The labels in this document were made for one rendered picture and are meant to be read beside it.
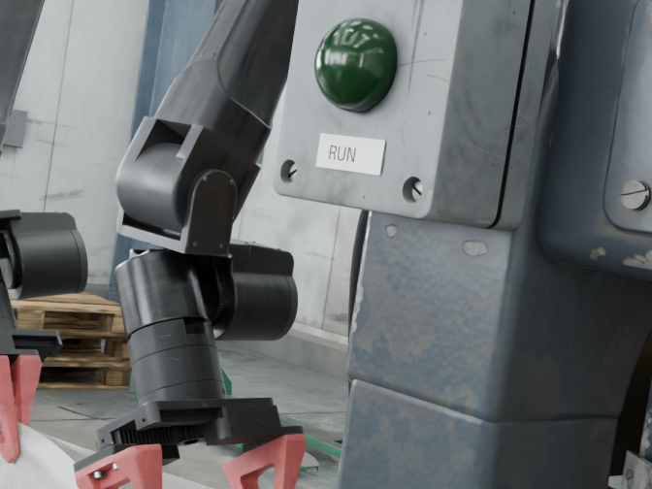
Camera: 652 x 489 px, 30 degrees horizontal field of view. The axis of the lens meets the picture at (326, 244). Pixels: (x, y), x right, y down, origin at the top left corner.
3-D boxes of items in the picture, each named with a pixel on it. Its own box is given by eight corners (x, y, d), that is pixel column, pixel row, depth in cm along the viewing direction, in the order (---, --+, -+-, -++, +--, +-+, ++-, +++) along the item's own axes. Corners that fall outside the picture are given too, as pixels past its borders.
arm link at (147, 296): (95, 265, 82) (142, 232, 79) (177, 270, 87) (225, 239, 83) (113, 362, 80) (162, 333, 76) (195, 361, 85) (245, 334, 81)
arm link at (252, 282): (121, 150, 83) (198, 167, 77) (250, 168, 91) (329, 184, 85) (95, 323, 84) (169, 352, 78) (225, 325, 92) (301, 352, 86)
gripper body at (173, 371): (281, 423, 80) (258, 317, 82) (155, 430, 73) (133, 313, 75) (221, 451, 84) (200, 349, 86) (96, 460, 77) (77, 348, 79)
